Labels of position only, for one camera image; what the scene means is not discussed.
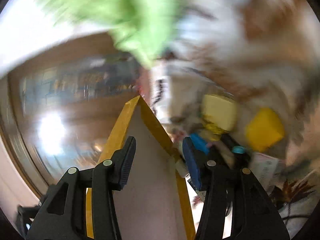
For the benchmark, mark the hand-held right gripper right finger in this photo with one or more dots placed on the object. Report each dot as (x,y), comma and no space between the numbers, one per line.
(191,162)

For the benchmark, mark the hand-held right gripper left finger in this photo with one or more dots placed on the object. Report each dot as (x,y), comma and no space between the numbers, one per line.
(125,170)

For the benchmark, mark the white tube with blue cap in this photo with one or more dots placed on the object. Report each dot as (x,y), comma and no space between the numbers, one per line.
(200,143)

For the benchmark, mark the cardboard box with yellow tape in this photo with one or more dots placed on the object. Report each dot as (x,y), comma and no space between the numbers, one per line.
(150,180)

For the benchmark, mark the black item with cyan cap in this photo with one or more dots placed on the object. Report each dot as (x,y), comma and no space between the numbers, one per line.
(237,152)

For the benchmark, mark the pale yellow box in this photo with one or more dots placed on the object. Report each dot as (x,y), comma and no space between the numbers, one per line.
(220,112)

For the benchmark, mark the white paper sheet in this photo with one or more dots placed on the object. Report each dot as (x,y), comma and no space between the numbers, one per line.
(265,167)

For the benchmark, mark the yellow sponge block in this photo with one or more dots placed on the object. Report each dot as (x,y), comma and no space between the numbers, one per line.
(265,130)

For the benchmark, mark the wooden wardrobe with glass doors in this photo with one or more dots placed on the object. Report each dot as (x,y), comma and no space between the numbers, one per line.
(62,92)

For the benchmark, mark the printed blanket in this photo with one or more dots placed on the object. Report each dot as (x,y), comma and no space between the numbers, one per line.
(262,42)

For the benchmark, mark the green cloth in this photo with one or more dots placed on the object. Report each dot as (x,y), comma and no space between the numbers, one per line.
(125,17)

